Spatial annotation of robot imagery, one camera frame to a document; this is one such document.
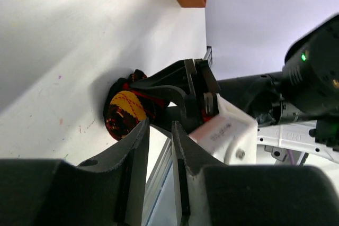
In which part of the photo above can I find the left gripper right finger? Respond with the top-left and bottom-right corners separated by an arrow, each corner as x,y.
172,122 -> 338,225

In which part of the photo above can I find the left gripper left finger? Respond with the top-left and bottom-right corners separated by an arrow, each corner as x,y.
1,120 -> 149,225

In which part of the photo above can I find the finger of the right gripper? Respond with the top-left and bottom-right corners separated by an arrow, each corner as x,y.
135,85 -> 191,117
130,60 -> 191,90

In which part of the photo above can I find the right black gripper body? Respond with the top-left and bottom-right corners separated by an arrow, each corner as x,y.
184,59 -> 220,124

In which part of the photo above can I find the argyle patterned sock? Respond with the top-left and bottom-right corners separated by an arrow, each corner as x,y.
103,69 -> 170,141

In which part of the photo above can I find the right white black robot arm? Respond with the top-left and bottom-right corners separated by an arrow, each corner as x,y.
132,15 -> 338,162

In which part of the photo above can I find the aluminium frame rail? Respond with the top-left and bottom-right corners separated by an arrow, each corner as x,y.
142,46 -> 212,225

